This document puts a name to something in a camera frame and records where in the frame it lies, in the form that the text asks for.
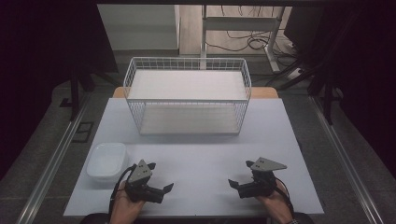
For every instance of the wooden table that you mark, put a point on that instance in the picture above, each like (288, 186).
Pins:
(264, 92)

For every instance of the white desk frame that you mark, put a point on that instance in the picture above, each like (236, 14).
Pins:
(239, 23)

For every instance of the white plastic container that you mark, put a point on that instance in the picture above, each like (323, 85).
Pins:
(106, 161)

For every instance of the person's right hand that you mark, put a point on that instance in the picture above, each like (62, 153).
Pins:
(276, 205)

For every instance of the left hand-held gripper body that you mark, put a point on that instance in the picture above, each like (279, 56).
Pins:
(141, 188)

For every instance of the person's left hand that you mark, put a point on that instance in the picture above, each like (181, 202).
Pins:
(124, 208)

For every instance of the aluminium rail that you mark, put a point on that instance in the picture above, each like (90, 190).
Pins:
(345, 161)
(53, 161)

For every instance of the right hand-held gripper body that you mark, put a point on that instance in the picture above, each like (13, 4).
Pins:
(261, 183)

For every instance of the white cabinet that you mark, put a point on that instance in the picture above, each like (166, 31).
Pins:
(140, 28)

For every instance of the white power strip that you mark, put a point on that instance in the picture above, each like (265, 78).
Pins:
(294, 73)

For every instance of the black curtain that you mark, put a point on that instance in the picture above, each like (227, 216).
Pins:
(37, 62)
(364, 62)

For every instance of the small black floor plate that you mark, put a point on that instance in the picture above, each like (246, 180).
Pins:
(65, 102)

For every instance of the black metal stand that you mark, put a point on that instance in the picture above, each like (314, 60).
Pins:
(74, 93)
(327, 93)

